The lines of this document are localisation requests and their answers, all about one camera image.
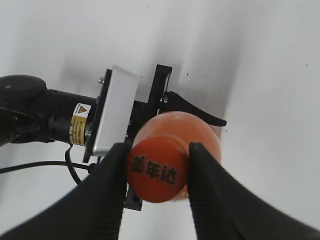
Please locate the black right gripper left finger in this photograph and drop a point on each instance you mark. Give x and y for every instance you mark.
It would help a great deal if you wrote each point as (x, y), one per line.
(91, 211)

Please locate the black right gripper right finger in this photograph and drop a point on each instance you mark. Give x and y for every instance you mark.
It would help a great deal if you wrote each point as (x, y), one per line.
(223, 209)

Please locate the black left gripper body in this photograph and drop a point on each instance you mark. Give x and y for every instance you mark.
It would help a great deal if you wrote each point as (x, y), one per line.
(141, 111)

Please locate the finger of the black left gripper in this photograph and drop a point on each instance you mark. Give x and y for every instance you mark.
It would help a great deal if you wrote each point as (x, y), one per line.
(172, 102)

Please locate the orange soda bottle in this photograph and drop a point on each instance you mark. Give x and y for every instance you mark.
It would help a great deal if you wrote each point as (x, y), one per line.
(185, 127)

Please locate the orange bottle cap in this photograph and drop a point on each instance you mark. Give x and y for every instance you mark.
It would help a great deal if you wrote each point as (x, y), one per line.
(157, 168)

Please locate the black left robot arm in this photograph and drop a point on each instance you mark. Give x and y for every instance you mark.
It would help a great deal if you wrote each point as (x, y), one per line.
(30, 112)

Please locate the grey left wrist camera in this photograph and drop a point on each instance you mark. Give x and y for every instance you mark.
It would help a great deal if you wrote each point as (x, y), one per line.
(116, 111)

